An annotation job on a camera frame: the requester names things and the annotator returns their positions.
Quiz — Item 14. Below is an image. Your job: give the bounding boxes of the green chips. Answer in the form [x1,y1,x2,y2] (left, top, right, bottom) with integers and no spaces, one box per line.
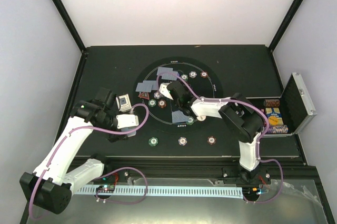
[148,99,156,107]
[181,74,188,81]
[186,117,194,125]

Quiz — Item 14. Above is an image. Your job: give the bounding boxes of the dealt card bottom player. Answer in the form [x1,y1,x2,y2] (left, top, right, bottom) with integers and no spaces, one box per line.
[171,110,189,124]

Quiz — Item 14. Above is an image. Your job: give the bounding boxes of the dealt card player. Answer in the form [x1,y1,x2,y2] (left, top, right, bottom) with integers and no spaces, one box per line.
[171,110,189,124]
[156,67,174,76]
[143,80,158,92]

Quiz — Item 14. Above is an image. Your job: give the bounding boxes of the brown chips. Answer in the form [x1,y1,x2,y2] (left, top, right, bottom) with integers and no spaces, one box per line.
[200,72,208,78]
[158,99,167,108]

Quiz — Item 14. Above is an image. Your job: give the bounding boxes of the dealt card top player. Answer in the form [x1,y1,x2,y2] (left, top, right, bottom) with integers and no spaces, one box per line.
[156,67,174,76]

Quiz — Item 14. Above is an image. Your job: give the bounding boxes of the red triangular button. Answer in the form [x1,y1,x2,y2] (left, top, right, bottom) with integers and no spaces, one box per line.
[138,92,150,100]

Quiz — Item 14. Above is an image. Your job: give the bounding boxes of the green chip stack source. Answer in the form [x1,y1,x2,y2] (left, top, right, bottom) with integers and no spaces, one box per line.
[148,137,158,147]

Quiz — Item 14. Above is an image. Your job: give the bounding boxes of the brown orange chip stack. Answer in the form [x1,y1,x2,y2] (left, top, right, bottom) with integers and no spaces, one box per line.
[207,136,216,145]

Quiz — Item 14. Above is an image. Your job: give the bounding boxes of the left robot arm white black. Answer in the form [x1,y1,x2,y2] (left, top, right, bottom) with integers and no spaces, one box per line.
[19,88,132,214]

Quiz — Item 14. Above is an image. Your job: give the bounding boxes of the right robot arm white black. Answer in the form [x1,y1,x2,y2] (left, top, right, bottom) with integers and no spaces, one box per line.
[159,80,269,184]

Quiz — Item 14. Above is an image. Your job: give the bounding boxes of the round black poker mat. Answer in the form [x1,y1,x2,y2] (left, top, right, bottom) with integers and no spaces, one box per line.
[134,57,223,134]

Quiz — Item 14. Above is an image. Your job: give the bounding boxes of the white dealer button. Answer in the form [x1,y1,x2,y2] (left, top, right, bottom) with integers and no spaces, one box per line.
[196,116,206,121]

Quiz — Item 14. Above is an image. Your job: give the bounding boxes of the white card box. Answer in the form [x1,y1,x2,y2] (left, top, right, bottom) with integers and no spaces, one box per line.
[117,94,132,113]

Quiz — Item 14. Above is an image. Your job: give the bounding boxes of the left circuit board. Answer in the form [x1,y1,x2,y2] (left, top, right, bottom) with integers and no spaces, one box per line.
[96,185,115,193]

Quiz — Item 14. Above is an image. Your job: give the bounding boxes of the circuit board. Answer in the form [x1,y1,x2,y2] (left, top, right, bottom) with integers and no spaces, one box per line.
[96,185,115,193]
[247,187,269,195]

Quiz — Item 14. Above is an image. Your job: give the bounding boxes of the brown chip row in case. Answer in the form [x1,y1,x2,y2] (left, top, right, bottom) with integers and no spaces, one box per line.
[264,99,280,107]

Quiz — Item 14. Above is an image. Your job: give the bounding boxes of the boxed card deck in case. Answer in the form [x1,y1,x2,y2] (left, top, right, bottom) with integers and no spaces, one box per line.
[265,107,284,126]

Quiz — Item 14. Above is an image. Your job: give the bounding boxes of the purple chip row in case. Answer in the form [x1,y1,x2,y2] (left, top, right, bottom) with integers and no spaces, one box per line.
[267,125,289,134]

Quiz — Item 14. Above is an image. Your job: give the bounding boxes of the aluminium poker case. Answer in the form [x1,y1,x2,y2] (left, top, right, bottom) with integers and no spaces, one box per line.
[249,73,317,137]

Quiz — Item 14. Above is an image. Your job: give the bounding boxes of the light blue slotted strip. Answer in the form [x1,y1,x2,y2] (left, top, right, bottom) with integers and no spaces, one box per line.
[76,185,243,199]

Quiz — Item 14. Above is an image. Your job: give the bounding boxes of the right circuit board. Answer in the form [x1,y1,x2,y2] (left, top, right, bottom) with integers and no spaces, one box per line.
[247,187,269,195]

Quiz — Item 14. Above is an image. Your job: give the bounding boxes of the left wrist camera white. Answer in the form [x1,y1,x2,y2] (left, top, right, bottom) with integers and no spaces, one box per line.
[116,114,139,129]

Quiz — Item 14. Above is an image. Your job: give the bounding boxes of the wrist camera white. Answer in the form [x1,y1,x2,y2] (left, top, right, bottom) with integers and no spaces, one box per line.
[116,114,139,129]
[159,83,173,100]

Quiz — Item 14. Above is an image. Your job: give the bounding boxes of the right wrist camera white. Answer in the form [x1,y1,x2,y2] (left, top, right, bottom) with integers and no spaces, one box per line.
[159,83,173,100]

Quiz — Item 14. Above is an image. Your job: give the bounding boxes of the black aluminium rail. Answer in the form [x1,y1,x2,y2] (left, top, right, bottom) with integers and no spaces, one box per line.
[104,155,250,180]

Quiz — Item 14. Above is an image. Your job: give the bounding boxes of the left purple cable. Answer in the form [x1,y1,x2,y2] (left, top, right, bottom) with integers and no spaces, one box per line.
[28,104,150,221]

